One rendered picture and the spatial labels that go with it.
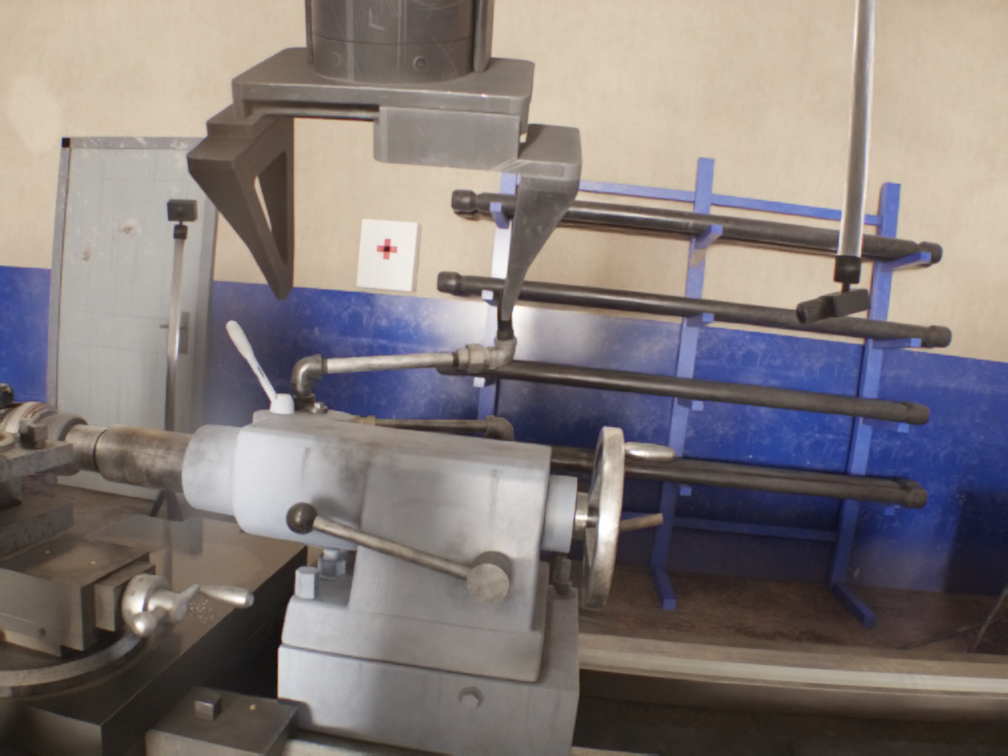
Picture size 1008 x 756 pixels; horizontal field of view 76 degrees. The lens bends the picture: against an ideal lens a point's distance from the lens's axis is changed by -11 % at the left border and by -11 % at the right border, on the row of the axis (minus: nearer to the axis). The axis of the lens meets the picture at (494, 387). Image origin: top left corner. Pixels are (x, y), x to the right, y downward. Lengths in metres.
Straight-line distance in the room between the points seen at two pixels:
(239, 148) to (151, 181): 4.29
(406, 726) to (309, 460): 0.32
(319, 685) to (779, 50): 3.91
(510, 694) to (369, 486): 0.28
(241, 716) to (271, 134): 0.66
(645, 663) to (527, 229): 0.91
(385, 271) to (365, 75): 3.62
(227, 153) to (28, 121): 4.99
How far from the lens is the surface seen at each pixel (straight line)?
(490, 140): 0.25
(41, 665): 0.81
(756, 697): 1.14
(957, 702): 1.27
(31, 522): 0.88
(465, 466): 0.81
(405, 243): 3.85
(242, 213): 0.29
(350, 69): 0.25
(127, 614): 0.78
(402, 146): 0.25
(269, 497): 0.88
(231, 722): 0.84
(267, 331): 4.21
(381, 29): 0.25
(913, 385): 4.32
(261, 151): 0.29
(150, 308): 4.51
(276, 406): 1.00
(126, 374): 4.62
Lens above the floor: 1.33
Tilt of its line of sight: 6 degrees down
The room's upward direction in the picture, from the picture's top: 6 degrees clockwise
